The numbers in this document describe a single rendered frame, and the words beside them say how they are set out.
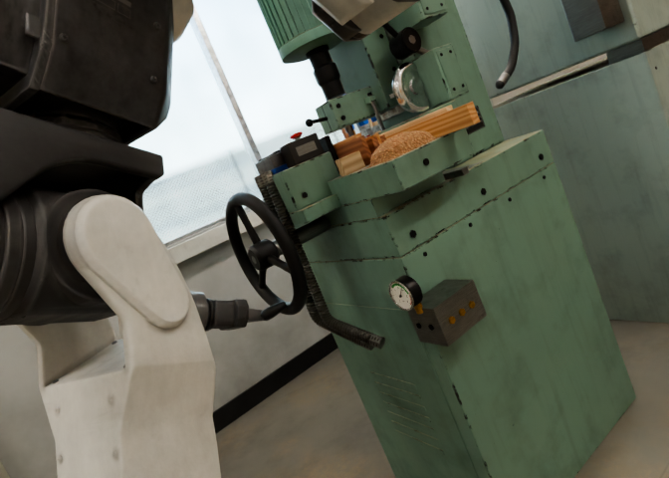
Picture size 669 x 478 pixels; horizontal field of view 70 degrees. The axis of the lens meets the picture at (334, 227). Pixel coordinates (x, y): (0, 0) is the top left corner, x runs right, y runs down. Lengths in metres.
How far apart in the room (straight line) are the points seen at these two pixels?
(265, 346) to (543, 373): 1.49
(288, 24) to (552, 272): 0.87
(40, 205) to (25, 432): 1.86
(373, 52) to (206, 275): 1.43
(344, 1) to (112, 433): 0.51
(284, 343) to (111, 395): 2.03
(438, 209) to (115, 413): 0.75
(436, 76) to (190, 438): 0.92
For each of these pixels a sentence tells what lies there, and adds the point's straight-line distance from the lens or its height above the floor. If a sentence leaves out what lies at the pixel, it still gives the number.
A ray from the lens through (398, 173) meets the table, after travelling 0.88.
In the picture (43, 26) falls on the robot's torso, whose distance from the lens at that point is 0.51.
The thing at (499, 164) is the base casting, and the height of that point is 0.78.
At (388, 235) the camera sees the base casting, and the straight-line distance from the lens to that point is 0.97.
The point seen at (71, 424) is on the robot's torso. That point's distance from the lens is 0.56.
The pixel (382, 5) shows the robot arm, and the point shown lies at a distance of 0.67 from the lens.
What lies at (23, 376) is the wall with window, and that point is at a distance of 2.26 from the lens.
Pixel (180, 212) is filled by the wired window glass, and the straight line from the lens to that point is 2.39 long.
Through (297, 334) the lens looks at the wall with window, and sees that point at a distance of 2.52.
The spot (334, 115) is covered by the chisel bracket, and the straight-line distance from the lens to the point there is 1.16.
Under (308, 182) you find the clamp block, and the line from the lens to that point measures 1.04.
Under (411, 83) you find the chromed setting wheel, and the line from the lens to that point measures 1.19.
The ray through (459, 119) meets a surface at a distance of 0.95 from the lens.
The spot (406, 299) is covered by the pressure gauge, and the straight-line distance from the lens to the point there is 0.91.
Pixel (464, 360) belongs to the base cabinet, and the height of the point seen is 0.44.
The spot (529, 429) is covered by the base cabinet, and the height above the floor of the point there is 0.20.
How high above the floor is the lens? 0.95
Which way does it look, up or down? 8 degrees down
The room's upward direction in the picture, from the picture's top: 23 degrees counter-clockwise
